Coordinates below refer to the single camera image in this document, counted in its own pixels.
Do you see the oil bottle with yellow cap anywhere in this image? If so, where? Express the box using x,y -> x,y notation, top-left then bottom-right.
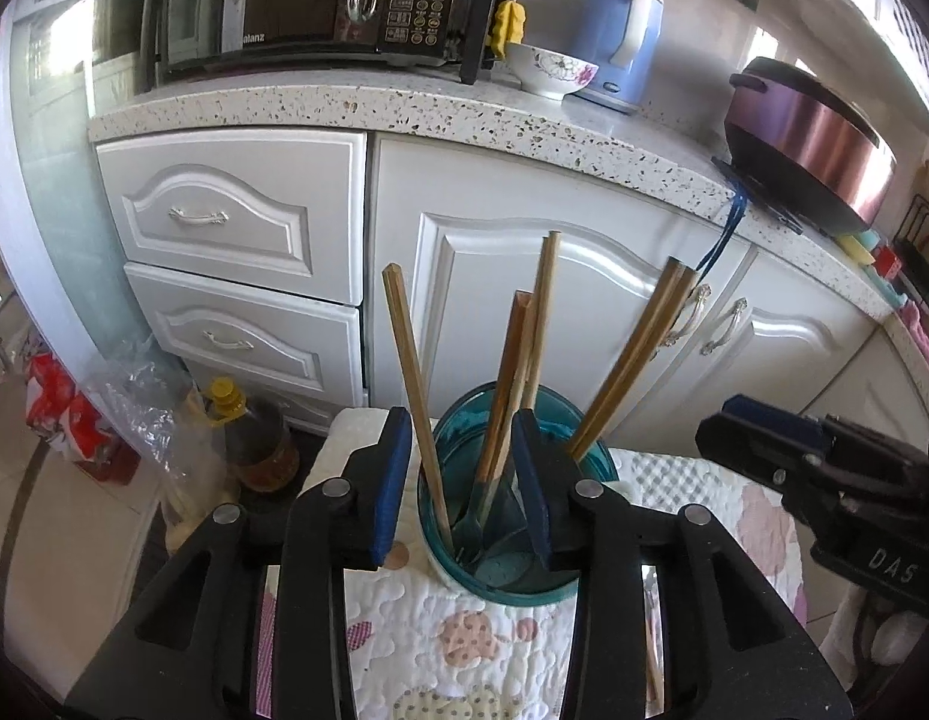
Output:
205,377 -> 301,494

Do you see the metal cabinet door handle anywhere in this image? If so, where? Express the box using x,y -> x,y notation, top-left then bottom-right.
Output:
663,285 -> 712,350
700,298 -> 748,357

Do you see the yellow sponge brush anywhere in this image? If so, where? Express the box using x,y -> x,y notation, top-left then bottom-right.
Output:
490,0 -> 530,61

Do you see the black wire rack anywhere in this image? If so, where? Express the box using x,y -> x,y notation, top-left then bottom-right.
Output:
894,195 -> 929,302

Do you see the glass sliding door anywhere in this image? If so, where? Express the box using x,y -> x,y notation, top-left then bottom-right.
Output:
0,0 -> 166,391

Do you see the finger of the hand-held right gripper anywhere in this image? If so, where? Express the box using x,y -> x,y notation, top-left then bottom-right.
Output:
721,393 -> 830,456
695,415 -> 834,501

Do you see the white cabinet door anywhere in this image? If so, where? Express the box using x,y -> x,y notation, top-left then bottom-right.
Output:
612,246 -> 886,460
798,328 -> 929,458
366,135 -> 757,458

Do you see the wooden chopstick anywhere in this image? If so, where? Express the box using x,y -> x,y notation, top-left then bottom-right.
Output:
576,268 -> 701,460
473,289 -> 537,488
382,264 -> 456,552
567,256 -> 686,455
518,231 -> 562,413

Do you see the yellow sponge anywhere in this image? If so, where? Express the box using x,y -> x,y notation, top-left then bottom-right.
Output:
837,234 -> 877,268

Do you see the light blue electric kettle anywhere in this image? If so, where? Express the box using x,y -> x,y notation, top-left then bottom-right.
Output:
567,0 -> 666,115

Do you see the clear plastic bag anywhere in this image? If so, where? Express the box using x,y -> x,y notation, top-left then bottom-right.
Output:
80,343 -> 242,550

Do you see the white cabinet drawer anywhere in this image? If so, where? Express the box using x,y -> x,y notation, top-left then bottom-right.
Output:
125,262 -> 368,407
95,131 -> 369,306
183,360 -> 362,436

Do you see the patterned quilted mat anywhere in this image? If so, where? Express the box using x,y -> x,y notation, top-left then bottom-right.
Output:
260,405 -> 810,720

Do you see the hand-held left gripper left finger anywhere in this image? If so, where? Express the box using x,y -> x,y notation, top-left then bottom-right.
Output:
63,406 -> 414,720

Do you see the blue strap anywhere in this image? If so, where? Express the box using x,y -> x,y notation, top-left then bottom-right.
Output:
695,184 -> 750,275

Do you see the teal glass cup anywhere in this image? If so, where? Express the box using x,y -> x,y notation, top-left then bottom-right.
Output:
417,382 -> 615,605

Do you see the purple rice cooker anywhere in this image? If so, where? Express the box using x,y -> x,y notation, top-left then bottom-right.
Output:
710,56 -> 900,241

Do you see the red plastic bag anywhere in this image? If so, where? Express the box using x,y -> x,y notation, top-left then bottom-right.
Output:
25,352 -> 125,482

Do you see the white floral bowl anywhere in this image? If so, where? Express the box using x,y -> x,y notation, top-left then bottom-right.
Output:
505,43 -> 602,101

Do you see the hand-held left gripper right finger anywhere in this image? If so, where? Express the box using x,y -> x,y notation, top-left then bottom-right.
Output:
511,409 -> 859,720

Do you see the pink cloth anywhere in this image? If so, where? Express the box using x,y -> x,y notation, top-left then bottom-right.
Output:
894,300 -> 929,350

